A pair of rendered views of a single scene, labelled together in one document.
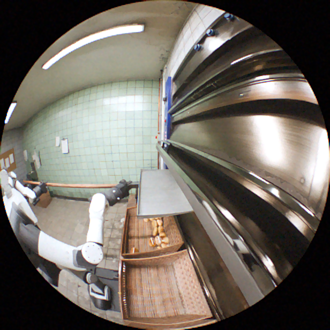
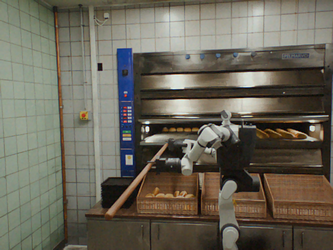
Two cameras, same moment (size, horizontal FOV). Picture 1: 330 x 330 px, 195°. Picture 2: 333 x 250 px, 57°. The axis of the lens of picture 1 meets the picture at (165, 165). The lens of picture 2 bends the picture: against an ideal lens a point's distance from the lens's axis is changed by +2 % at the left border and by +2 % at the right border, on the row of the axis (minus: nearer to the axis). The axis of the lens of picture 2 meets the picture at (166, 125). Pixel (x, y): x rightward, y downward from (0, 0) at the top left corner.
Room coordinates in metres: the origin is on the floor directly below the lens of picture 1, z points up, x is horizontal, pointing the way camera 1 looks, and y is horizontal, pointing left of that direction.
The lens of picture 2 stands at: (-0.39, 2.87, 1.60)
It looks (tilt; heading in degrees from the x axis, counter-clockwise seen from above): 5 degrees down; 289
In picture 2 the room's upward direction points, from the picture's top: 1 degrees counter-clockwise
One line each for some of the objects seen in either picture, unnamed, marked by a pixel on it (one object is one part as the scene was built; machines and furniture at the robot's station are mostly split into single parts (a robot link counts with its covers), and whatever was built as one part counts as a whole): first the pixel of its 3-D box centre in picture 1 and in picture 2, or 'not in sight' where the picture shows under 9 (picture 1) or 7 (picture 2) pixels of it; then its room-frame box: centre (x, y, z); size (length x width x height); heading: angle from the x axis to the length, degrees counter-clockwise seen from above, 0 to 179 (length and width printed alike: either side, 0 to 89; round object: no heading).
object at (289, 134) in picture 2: not in sight; (277, 133); (-0.45, -0.78, 1.21); 0.61 x 0.48 x 0.06; 101
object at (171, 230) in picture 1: (148, 227); (169, 191); (0.54, 0.14, 0.72); 0.56 x 0.49 x 0.28; 12
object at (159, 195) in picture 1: (165, 183); (170, 140); (0.58, -0.01, 1.19); 0.55 x 0.36 x 0.03; 12
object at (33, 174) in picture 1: (32, 177); not in sight; (0.81, 4.26, 0.71); 0.47 x 0.36 x 0.91; 101
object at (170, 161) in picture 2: (40, 189); (165, 164); (0.25, 1.07, 1.19); 0.12 x 0.10 x 0.13; 12
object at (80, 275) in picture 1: (70, 269); (229, 208); (-0.09, 0.63, 0.78); 0.18 x 0.15 x 0.47; 102
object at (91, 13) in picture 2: (162, 138); (95, 115); (1.40, 0.05, 1.45); 0.05 x 0.02 x 2.30; 11
